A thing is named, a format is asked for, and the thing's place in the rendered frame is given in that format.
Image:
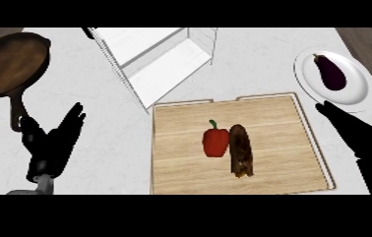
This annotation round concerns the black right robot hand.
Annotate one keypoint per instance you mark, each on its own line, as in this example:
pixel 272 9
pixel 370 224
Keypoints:
pixel 351 129

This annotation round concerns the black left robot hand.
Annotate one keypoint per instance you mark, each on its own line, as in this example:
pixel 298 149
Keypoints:
pixel 53 146

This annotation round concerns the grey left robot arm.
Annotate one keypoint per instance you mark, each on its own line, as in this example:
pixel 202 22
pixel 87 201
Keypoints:
pixel 35 187

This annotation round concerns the wooden tray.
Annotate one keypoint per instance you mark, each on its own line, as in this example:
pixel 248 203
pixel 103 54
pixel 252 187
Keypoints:
pixel 236 149

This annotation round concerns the white tiered shelf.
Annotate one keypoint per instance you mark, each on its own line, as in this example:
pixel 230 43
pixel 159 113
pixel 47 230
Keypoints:
pixel 159 59

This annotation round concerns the white plate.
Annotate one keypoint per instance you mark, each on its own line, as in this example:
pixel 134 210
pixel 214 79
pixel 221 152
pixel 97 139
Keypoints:
pixel 334 77

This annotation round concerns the purple eggplant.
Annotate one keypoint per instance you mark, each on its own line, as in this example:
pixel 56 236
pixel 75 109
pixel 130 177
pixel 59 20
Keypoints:
pixel 331 73

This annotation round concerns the brown frying pan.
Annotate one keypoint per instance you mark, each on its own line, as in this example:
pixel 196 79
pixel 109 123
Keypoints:
pixel 19 67

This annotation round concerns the red bell pepper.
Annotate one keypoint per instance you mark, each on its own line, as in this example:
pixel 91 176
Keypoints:
pixel 215 142

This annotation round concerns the small black object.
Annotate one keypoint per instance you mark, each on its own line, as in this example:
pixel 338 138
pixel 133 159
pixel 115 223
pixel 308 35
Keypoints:
pixel 88 33

